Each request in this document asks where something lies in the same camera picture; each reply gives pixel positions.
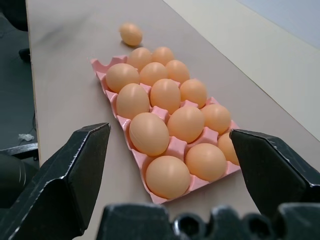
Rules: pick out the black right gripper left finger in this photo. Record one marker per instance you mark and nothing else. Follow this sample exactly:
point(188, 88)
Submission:
point(55, 190)

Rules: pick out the brown egg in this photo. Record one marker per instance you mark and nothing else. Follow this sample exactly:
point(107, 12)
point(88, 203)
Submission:
point(131, 34)
point(163, 55)
point(149, 133)
point(165, 95)
point(167, 177)
point(177, 71)
point(193, 93)
point(153, 73)
point(216, 118)
point(226, 150)
point(185, 124)
point(122, 77)
point(140, 58)
point(132, 100)
point(206, 162)

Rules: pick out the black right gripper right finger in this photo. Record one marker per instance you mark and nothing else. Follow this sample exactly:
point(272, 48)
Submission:
point(272, 170)

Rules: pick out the black office chair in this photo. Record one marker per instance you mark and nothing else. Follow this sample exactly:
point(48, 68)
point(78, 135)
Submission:
point(13, 12)

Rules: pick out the black round object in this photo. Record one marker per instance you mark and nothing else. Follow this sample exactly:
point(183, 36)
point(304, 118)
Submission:
point(11, 175)

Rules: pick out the white crumpled scrap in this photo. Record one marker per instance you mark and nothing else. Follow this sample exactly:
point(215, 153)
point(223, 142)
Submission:
point(25, 137)

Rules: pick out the pink egg tray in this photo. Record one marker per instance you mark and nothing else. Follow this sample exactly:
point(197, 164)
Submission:
point(178, 147)

